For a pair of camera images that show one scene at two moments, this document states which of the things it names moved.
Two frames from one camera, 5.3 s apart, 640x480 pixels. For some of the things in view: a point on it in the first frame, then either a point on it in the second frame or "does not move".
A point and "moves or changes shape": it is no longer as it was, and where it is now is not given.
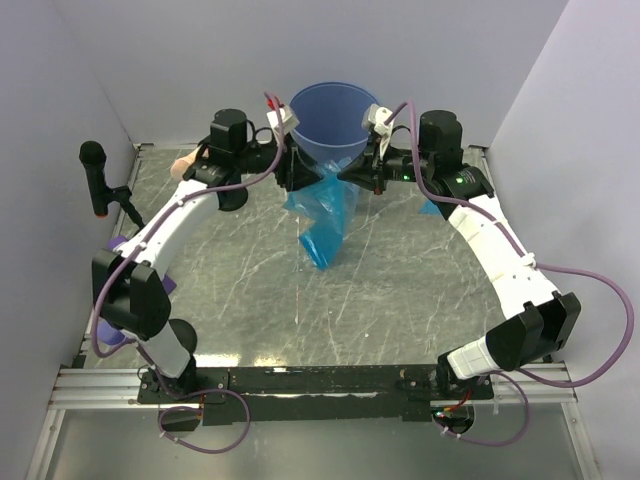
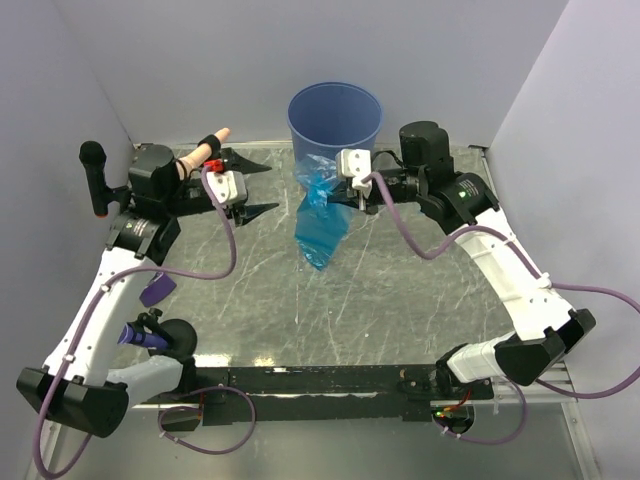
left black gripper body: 283,172 -> 189,198
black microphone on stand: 93,156 does not move
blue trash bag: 328,205 moves or changes shape
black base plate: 310,395 does not move
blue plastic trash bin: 330,118 does not move
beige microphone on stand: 179,166 does not move
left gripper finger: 302,175 -> 252,211
